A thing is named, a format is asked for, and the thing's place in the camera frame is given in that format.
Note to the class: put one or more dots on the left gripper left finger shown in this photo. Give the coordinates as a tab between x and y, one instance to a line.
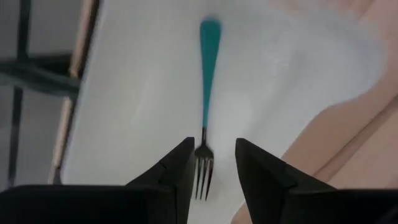
168	186

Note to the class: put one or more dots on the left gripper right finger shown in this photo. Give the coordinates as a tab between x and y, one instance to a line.
267	186

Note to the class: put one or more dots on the white plastic bin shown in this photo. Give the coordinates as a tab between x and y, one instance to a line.
140	93

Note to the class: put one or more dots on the black metal table frame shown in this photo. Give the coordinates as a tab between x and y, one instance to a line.
40	76

